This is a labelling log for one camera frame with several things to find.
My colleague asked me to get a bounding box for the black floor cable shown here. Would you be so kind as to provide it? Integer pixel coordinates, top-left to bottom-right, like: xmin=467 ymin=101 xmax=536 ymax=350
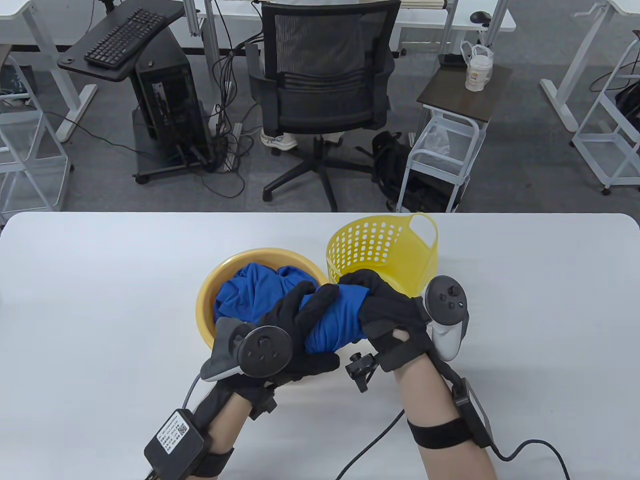
xmin=47 ymin=110 xmax=140 ymax=155

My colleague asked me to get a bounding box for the grey braided cable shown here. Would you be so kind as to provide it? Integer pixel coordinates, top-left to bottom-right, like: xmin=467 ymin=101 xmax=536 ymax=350
xmin=145 ymin=372 xmax=205 ymax=480

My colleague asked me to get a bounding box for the white wire rack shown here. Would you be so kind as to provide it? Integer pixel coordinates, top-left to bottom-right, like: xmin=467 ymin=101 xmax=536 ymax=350
xmin=570 ymin=30 xmax=640 ymax=196
xmin=0 ymin=52 xmax=75 ymax=213

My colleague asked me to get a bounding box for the black backpack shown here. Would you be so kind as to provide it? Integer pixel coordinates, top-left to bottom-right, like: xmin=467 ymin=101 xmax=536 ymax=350
xmin=371 ymin=131 xmax=453 ymax=213

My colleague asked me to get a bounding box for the black computer tower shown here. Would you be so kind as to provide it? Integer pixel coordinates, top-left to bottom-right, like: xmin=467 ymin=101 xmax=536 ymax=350
xmin=134 ymin=25 xmax=211 ymax=151

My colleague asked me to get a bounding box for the black sensor box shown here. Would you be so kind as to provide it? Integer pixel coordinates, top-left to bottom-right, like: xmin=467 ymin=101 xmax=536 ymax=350
xmin=144 ymin=409 xmax=206 ymax=471
xmin=452 ymin=377 xmax=496 ymax=448

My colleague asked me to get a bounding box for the long white desk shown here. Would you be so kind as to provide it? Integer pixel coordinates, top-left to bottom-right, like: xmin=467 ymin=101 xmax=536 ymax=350
xmin=197 ymin=0 xmax=517 ymax=57

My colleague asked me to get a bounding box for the person's left hand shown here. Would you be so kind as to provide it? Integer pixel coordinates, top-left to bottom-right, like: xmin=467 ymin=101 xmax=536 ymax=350
xmin=225 ymin=281 xmax=342 ymax=404

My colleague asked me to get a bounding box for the black keyboard tray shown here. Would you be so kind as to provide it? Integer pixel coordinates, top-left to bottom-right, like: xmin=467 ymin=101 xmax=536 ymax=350
xmin=56 ymin=0 xmax=187 ymax=83

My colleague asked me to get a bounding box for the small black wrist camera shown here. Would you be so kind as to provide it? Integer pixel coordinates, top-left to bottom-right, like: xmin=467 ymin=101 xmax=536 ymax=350
xmin=345 ymin=352 xmax=378 ymax=395
xmin=248 ymin=384 xmax=278 ymax=421

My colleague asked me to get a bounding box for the tangle of black cables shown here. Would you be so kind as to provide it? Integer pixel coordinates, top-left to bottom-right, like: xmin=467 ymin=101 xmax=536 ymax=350
xmin=200 ymin=0 xmax=266 ymax=199

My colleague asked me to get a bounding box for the black mesh office chair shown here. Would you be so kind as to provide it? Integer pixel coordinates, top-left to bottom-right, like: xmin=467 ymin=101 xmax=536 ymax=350
xmin=243 ymin=0 xmax=402 ymax=213

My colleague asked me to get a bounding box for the clear plastic bag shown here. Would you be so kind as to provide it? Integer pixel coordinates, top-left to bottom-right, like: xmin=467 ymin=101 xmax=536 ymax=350
xmin=422 ymin=125 xmax=452 ymax=155

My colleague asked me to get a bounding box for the yellow perforated basket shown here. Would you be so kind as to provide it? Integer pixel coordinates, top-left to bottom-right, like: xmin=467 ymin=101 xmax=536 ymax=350
xmin=326 ymin=213 xmax=440 ymax=300

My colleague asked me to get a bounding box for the person's right forearm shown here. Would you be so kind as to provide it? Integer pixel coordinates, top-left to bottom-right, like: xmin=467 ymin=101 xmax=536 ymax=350
xmin=395 ymin=355 xmax=498 ymax=480

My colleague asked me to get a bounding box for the yellow plastic basin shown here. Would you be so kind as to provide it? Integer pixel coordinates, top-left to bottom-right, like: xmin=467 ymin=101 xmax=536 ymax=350
xmin=195 ymin=247 xmax=331 ymax=387

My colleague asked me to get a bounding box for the black bag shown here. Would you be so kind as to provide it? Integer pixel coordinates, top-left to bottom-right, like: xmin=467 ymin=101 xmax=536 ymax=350
xmin=614 ymin=80 xmax=640 ymax=132

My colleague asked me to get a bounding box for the person's right hand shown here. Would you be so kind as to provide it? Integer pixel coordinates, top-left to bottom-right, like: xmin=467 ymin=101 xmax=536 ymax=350
xmin=337 ymin=269 xmax=436 ymax=373

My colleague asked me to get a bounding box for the silver aluminium frame post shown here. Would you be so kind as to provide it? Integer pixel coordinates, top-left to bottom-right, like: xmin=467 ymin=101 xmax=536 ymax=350
xmin=182 ymin=0 xmax=202 ymax=37
xmin=201 ymin=0 xmax=222 ymax=75

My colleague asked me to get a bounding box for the white cart with brown top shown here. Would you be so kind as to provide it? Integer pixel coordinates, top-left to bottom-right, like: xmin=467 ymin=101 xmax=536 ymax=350
xmin=395 ymin=54 xmax=514 ymax=214

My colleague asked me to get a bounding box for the black sensor cable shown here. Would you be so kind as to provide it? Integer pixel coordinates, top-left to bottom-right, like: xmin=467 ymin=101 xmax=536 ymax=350
xmin=490 ymin=439 xmax=572 ymax=480

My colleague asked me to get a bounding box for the black camera cable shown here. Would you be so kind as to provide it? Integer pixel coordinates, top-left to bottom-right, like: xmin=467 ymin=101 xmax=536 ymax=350
xmin=335 ymin=409 xmax=406 ymax=480

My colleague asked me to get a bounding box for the black wrist strap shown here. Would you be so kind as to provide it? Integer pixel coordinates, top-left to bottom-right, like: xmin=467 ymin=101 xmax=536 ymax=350
xmin=406 ymin=419 xmax=471 ymax=448
xmin=192 ymin=446 xmax=235 ymax=478

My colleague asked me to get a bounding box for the grey and black controller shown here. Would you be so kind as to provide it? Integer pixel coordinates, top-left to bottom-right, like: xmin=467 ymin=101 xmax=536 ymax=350
xmin=200 ymin=316 xmax=294 ymax=383
xmin=422 ymin=275 xmax=471 ymax=362

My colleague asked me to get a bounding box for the white power strip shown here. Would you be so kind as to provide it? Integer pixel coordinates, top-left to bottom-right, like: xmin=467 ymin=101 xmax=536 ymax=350
xmin=222 ymin=121 xmax=245 ymax=174

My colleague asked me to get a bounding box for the black keyboard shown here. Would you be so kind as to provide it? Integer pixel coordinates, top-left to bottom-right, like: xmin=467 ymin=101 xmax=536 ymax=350
xmin=83 ymin=7 xmax=167 ymax=69

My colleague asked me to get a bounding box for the white jar in plastic bag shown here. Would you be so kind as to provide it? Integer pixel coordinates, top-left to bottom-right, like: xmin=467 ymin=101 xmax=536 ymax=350
xmin=460 ymin=41 xmax=495 ymax=93

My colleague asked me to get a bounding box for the black wheeled cart base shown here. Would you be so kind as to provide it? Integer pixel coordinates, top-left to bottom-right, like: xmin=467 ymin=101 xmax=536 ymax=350
xmin=131 ymin=107 xmax=236 ymax=185

